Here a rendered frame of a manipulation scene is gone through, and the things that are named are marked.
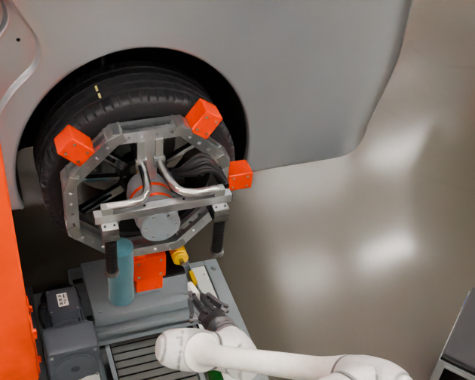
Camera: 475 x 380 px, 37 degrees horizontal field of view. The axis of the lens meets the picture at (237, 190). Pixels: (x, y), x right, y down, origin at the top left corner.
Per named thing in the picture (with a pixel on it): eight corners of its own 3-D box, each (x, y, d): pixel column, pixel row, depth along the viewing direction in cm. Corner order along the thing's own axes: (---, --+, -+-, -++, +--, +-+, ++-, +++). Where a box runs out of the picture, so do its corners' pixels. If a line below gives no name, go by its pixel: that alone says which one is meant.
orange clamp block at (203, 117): (199, 126, 230) (216, 105, 227) (206, 140, 225) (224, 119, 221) (182, 118, 226) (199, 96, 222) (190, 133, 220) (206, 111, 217)
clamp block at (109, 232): (113, 219, 216) (112, 206, 212) (120, 240, 210) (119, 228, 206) (96, 222, 214) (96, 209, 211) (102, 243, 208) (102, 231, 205)
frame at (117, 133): (216, 228, 263) (228, 106, 227) (222, 240, 258) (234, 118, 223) (68, 256, 246) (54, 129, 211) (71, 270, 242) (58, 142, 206)
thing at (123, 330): (182, 261, 317) (183, 246, 310) (206, 323, 292) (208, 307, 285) (68, 283, 301) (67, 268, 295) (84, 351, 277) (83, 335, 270)
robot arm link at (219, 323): (211, 330, 198) (203, 319, 203) (212, 356, 202) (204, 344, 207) (241, 321, 202) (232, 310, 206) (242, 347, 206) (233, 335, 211)
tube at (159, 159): (206, 157, 230) (207, 130, 223) (225, 195, 217) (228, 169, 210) (152, 165, 225) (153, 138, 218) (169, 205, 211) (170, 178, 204)
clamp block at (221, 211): (219, 201, 226) (221, 188, 223) (228, 220, 220) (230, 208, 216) (204, 204, 225) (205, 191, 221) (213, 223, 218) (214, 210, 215)
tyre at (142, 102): (230, 58, 247) (33, 58, 222) (254, 95, 230) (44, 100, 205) (200, 201, 287) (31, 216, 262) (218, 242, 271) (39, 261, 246)
